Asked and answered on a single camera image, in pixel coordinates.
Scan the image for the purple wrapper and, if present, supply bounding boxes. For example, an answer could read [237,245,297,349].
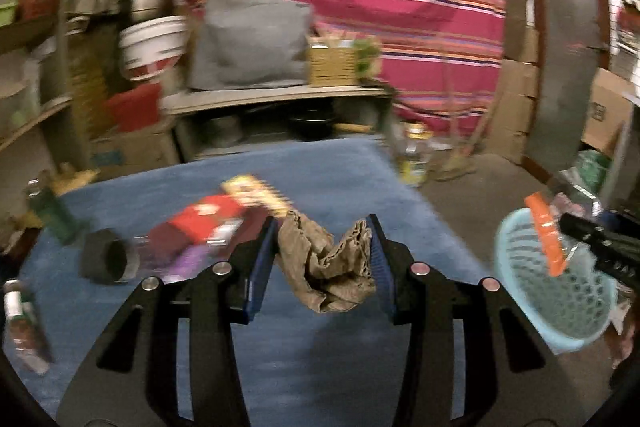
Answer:
[165,247,221,283]

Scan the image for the low wooden bench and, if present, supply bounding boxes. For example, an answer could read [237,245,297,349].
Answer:
[162,84,401,160]

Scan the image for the red plastic tub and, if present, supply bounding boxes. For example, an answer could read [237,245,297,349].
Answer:
[105,84,163,132]

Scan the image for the white plastic bucket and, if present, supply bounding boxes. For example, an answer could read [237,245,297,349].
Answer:
[119,16,188,82]

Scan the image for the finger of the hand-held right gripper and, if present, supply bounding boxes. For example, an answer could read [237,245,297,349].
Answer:
[558,212,612,254]

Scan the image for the white-labelled sauce bottle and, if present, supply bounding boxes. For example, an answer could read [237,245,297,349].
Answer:
[2,279,53,375]

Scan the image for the brown paper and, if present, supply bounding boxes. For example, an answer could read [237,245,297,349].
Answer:
[274,209,377,314]

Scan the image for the orange patterned packet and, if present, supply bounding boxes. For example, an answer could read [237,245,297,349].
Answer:
[525,192,572,278]

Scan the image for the grey cushion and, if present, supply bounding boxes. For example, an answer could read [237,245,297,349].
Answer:
[187,0,315,90]

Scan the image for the red snack packet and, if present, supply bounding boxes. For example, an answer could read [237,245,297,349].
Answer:
[150,194,248,258]

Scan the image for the clear oil bottle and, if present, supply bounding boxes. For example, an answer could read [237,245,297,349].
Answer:
[397,123,433,186]

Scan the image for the green plastic bottle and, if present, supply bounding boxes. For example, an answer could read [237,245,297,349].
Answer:
[25,179,81,245]

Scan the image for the green plastic bag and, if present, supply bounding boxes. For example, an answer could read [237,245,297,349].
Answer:
[575,149,613,192]

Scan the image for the light blue plastic basket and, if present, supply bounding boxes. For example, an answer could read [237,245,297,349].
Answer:
[494,209,618,354]

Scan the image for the wooden-handled broom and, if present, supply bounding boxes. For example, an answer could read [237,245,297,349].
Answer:
[432,52,483,180]

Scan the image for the tan woven box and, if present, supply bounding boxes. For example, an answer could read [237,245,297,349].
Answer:
[306,37,361,86]

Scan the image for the stack of cardboard boxes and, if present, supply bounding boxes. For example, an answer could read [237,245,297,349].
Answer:
[500,24,541,162]

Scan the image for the blue table cloth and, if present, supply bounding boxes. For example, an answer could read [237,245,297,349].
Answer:
[10,137,501,427]

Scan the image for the green plastic tray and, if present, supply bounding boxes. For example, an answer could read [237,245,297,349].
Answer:
[0,2,23,28]

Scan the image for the red container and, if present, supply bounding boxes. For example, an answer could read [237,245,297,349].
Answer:
[20,0,58,20]

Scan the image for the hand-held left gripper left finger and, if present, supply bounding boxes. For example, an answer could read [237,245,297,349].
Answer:
[56,214,280,427]

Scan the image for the grey metal door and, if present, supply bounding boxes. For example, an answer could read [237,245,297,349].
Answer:
[522,0,612,180]

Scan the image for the green leafy plant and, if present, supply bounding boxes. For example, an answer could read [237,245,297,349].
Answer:
[355,37,383,80]

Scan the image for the open cardboard box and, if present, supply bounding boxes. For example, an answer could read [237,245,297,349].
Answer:
[580,67,636,155]

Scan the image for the black frying pan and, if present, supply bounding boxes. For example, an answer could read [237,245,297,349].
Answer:
[290,109,373,140]

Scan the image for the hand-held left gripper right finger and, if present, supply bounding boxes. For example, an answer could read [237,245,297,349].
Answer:
[365,213,588,427]

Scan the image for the wooden shelf unit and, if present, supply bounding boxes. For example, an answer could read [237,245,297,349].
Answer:
[0,0,171,158]

